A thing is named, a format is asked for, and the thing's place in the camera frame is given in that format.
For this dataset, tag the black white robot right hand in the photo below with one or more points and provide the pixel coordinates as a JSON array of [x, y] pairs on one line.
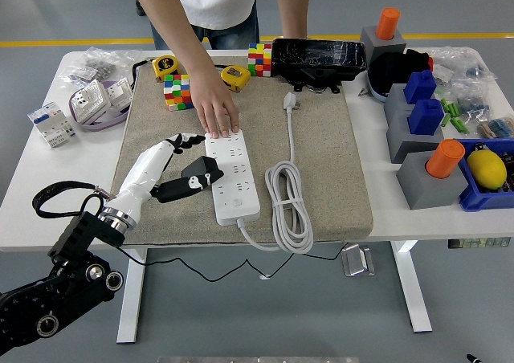
[[474, 359]]

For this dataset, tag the person's right hand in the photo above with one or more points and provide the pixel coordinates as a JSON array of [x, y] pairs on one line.
[[217, 106]]

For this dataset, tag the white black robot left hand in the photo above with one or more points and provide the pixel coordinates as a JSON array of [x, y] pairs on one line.
[[144, 174]]

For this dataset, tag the black plug adapter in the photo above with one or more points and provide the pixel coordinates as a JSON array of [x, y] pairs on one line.
[[201, 166]]

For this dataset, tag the white power strip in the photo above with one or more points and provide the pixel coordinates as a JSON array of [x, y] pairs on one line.
[[241, 202]]

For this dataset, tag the person's right forearm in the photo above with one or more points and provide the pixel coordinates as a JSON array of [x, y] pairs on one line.
[[176, 25]]

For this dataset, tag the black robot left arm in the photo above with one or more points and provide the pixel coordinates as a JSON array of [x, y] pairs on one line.
[[68, 290]]

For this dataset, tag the person's left forearm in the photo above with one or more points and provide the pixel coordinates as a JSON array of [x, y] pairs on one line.
[[295, 9]]

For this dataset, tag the yellow tape measure silver clip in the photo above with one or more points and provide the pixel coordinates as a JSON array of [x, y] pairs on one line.
[[237, 78]]

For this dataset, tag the multicolour puzzle cube tower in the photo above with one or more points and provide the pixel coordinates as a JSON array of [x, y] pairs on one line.
[[259, 59], [176, 94]]

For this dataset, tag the yellow tape measure black label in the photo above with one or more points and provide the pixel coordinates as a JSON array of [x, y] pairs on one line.
[[165, 66]]

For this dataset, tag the purple tray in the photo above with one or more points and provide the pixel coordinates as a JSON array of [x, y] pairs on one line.
[[100, 125]]

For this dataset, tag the white table leg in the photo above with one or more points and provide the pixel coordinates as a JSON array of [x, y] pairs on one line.
[[130, 323], [413, 294]]

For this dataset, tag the white socket panel round holes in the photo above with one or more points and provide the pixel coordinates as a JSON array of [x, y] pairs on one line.
[[88, 100]]

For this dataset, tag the white circuit breaker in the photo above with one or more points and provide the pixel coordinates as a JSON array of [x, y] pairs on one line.
[[52, 124]]

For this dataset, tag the black plastic-wrapped device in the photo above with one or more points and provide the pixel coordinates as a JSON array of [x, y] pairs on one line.
[[317, 58]]

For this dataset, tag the table control panel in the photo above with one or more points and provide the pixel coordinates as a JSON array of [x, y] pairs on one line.
[[478, 243]]

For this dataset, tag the clear bag grey screws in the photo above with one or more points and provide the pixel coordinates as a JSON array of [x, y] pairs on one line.
[[94, 66]]

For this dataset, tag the grey-brown mat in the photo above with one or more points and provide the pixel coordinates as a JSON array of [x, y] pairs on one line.
[[329, 158]]

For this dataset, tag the blue plastic bin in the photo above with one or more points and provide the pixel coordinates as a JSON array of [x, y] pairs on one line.
[[482, 202]]

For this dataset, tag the light blue round base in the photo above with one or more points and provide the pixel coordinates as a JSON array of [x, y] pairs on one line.
[[377, 93]]

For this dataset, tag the grey peg holder block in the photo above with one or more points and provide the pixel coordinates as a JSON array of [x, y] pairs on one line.
[[401, 138], [395, 98], [425, 190], [395, 43]]

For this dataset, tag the black cloth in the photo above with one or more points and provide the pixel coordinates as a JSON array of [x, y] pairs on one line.
[[391, 70]]

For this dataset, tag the yellow lemon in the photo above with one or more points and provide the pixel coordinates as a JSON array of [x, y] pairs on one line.
[[486, 170]]

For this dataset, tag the orange cylinder peg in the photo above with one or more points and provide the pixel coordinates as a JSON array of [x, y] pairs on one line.
[[387, 21], [443, 160]]

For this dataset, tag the blue square peg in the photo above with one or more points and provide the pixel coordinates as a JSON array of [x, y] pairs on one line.
[[419, 88], [425, 118]]

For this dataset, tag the black penguin toy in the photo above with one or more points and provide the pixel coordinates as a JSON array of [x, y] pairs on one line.
[[478, 148]]

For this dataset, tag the small red object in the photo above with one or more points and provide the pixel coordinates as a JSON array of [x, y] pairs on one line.
[[431, 63]]

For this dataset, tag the small green cylinder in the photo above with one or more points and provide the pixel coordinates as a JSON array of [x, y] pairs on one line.
[[454, 109], [462, 127], [455, 123], [446, 120], [444, 105]]

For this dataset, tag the clear bag of resistors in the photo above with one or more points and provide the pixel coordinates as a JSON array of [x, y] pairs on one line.
[[496, 128]]

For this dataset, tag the large clear parts bag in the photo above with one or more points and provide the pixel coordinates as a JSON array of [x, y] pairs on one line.
[[462, 64]]

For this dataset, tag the clear bag blue connectors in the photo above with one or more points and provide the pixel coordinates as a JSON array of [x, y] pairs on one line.
[[474, 106]]

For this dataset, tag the white wall socket panel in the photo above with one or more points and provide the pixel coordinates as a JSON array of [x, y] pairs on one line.
[[118, 94]]

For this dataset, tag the silver metal bracket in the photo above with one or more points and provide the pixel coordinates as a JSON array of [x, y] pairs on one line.
[[357, 260]]

